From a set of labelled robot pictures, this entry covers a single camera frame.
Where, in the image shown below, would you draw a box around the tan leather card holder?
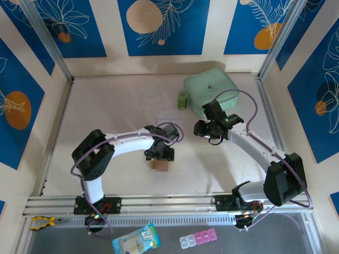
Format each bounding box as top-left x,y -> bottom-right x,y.
151,160 -> 170,173

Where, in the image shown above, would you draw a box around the clear plastic box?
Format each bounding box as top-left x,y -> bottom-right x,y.
158,109 -> 179,123

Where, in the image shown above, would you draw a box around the small green cylinder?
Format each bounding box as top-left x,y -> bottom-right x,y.
176,90 -> 188,111

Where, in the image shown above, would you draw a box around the mint green zip pouch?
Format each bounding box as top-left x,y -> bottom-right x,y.
183,68 -> 240,119

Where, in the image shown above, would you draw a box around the blue white snack packet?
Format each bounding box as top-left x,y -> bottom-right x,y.
111,223 -> 162,254

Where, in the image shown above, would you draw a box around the pink white pill organizer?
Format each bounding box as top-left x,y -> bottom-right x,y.
179,229 -> 218,249

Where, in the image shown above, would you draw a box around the long aluminium mounting rail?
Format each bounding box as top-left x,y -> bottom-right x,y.
22,189 -> 316,220

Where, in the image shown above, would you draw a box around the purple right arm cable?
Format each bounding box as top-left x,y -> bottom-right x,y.
211,89 -> 313,233

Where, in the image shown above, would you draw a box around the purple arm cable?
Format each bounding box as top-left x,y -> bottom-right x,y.
211,89 -> 313,233
70,122 -> 185,240

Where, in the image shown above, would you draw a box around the aluminium side rail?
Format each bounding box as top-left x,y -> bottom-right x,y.
255,74 -> 291,162
38,78 -> 75,197

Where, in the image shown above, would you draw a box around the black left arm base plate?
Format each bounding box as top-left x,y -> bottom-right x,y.
73,196 -> 122,215

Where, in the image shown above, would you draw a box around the grey slotted cable duct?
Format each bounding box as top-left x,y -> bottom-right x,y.
55,214 -> 236,227

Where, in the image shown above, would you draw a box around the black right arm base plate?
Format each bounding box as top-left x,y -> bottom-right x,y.
213,194 -> 265,212

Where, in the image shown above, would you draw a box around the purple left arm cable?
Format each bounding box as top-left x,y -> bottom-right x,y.
70,122 -> 185,240

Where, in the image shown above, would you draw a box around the aluminium frame post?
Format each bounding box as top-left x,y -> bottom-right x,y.
258,0 -> 308,80
20,0 -> 74,81

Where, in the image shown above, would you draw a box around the yellow handled pliers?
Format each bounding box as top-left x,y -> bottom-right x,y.
29,215 -> 69,231

